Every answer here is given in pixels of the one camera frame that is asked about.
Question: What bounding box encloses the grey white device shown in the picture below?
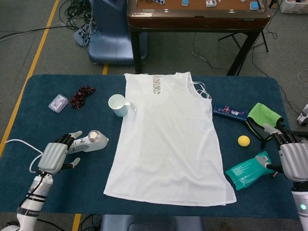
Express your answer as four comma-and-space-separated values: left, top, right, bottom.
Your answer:
296, 103, 308, 127

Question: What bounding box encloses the dark red grape bunch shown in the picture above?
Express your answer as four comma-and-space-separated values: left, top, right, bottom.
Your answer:
69, 86, 97, 110

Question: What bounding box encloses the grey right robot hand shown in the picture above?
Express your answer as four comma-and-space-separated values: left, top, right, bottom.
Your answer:
255, 124, 308, 181

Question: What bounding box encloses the white box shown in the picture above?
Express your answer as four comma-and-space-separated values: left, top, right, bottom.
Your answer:
279, 0, 308, 14

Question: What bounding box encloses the dark teal table cover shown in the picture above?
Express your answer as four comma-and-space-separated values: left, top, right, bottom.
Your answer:
0, 74, 306, 219

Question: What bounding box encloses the dark blue printed carton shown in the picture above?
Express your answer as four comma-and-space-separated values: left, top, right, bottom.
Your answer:
212, 103, 248, 122

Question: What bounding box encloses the black floor cable bundle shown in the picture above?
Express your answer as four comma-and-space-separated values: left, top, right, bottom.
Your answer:
57, 0, 96, 32

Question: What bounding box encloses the white cup with handle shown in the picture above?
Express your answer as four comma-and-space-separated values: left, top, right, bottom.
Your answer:
108, 94, 137, 118

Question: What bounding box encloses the white sleeveless top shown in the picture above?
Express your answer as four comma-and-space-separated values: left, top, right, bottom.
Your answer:
103, 71, 238, 207

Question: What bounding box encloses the yellow ball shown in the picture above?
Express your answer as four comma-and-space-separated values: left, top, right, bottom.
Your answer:
237, 135, 251, 147

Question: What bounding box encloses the brown mahjong table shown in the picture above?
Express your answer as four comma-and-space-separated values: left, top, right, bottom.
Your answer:
127, 0, 272, 77

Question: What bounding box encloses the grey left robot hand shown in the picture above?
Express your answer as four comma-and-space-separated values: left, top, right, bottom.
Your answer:
38, 130, 82, 175

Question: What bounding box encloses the blue power strip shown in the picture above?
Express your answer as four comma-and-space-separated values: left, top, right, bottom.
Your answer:
73, 24, 97, 48

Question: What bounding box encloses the white handheld steamer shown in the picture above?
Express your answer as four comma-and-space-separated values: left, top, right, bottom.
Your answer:
68, 129, 109, 154

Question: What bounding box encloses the green and black cloth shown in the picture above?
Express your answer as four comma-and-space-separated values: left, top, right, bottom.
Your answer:
245, 103, 286, 149

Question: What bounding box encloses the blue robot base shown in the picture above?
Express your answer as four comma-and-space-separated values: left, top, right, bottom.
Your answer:
100, 214, 204, 231

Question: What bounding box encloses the thin white cable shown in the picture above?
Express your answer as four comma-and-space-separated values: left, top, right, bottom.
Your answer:
4, 139, 45, 173

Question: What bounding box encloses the clear purple plastic box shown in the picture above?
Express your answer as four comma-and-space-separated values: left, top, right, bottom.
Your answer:
48, 94, 68, 114

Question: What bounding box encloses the teal wet wipes pack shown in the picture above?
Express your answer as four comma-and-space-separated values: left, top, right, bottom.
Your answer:
225, 151, 276, 192

